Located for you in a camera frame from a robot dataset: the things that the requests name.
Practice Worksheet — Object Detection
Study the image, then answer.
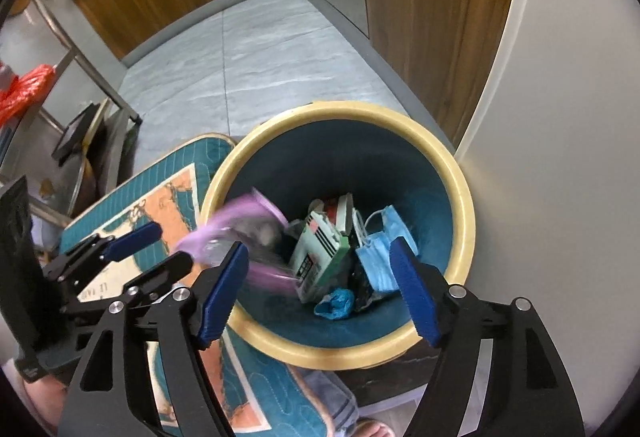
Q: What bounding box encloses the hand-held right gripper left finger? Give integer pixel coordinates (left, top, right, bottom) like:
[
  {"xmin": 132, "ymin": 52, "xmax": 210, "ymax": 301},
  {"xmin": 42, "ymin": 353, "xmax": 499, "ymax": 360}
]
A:
[{"xmin": 59, "ymin": 241, "xmax": 250, "ymax": 437}]

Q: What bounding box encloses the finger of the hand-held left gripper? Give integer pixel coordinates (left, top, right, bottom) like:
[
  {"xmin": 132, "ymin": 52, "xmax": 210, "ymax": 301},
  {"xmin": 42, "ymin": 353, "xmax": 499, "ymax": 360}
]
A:
[
  {"xmin": 41, "ymin": 221, "xmax": 164, "ymax": 288},
  {"xmin": 60, "ymin": 251, "xmax": 195, "ymax": 318}
]

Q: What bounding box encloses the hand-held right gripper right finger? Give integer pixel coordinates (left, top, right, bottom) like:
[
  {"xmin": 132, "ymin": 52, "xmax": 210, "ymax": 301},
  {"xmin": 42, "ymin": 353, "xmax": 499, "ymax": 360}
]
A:
[{"xmin": 389, "ymin": 237, "xmax": 586, "ymax": 437}]

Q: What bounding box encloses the purple packet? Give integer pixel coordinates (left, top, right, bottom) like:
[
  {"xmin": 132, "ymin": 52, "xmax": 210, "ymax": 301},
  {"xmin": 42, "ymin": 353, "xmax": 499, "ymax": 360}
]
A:
[{"xmin": 176, "ymin": 188, "xmax": 301, "ymax": 290}]

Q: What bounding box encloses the white cardboard box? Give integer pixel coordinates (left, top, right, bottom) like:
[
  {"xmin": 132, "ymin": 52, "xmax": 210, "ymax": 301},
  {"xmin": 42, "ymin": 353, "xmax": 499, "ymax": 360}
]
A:
[{"xmin": 288, "ymin": 211, "xmax": 353, "ymax": 304}]

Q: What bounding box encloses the teal bin with cream rim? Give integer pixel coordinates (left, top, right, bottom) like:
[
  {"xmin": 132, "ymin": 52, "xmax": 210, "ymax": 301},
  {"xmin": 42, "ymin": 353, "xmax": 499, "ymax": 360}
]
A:
[{"xmin": 199, "ymin": 100, "xmax": 476, "ymax": 371}]

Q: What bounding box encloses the person's left hand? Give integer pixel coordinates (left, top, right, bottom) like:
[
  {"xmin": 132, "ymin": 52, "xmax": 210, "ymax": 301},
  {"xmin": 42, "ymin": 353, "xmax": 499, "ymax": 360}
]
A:
[{"xmin": 22, "ymin": 374, "xmax": 71, "ymax": 433}]

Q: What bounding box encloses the blue face mask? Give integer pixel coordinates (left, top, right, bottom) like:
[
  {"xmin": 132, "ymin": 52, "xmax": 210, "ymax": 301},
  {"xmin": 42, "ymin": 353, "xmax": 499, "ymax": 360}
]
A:
[{"xmin": 352, "ymin": 204, "xmax": 421, "ymax": 293}]

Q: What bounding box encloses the black crumpled wrapper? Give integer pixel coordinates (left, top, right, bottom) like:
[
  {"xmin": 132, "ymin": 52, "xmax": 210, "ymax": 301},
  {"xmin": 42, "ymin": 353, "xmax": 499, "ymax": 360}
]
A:
[{"xmin": 350, "ymin": 262, "xmax": 396, "ymax": 313}]

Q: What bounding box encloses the small blue plastic bag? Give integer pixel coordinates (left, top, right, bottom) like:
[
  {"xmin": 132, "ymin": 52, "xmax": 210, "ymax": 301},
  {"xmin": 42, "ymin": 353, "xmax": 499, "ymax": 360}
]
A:
[{"xmin": 314, "ymin": 288, "xmax": 356, "ymax": 320}]

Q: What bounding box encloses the teal and orange patterned mat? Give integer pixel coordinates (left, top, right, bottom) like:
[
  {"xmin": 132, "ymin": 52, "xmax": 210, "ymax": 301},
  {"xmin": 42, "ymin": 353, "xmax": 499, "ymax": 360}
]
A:
[{"xmin": 59, "ymin": 132, "xmax": 361, "ymax": 437}]

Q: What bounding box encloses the white and red wrapper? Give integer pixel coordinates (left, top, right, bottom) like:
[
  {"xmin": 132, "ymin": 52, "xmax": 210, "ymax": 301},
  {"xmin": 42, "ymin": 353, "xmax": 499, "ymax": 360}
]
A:
[{"xmin": 307, "ymin": 194, "xmax": 357, "ymax": 235}]

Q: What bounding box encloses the black tray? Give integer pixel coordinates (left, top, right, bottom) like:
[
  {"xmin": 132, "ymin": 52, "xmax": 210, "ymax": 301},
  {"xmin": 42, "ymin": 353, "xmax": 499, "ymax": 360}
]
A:
[{"xmin": 51, "ymin": 102, "xmax": 111, "ymax": 163}]

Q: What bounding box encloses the person's leg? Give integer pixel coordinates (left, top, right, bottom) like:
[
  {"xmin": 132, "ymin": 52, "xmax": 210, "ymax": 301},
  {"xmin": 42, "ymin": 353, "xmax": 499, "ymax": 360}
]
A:
[{"xmin": 300, "ymin": 367, "xmax": 396, "ymax": 437}]

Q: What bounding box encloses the red plastic bag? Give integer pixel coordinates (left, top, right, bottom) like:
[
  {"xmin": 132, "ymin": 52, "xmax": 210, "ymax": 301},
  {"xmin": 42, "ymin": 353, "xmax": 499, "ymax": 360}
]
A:
[{"xmin": 0, "ymin": 64, "xmax": 56, "ymax": 128}]

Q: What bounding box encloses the tall wooden cabinet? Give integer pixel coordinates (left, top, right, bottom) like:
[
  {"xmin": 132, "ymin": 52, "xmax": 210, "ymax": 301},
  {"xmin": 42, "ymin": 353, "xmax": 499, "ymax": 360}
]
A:
[{"xmin": 357, "ymin": 0, "xmax": 523, "ymax": 148}]

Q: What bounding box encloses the metal frame table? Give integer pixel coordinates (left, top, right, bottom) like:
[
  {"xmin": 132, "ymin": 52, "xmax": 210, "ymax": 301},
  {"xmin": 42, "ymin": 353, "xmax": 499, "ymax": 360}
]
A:
[{"xmin": 0, "ymin": 0, "xmax": 146, "ymax": 228}]

